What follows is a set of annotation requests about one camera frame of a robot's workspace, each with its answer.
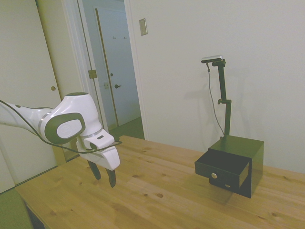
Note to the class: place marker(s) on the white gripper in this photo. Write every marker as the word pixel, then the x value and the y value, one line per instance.
pixel 108 158

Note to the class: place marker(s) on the black drawer with silver knob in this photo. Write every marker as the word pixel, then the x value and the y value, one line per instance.
pixel 221 163
pixel 218 183

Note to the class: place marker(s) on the black drawer cabinet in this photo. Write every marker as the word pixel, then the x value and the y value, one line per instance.
pixel 256 162

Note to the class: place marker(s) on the round closet door pull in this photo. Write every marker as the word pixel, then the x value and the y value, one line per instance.
pixel 53 88

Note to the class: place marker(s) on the brass door hinge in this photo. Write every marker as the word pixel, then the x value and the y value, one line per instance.
pixel 92 74

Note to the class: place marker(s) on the white closet door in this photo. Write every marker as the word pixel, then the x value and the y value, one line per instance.
pixel 21 59

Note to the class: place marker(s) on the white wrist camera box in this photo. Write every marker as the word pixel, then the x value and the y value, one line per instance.
pixel 101 140

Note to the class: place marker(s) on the black camera stand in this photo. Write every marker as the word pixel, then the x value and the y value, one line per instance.
pixel 225 95

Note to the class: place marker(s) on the beige wall switch plate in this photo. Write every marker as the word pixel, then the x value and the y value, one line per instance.
pixel 143 27

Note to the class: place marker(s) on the grey camera on stand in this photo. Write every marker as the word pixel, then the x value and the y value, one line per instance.
pixel 212 58

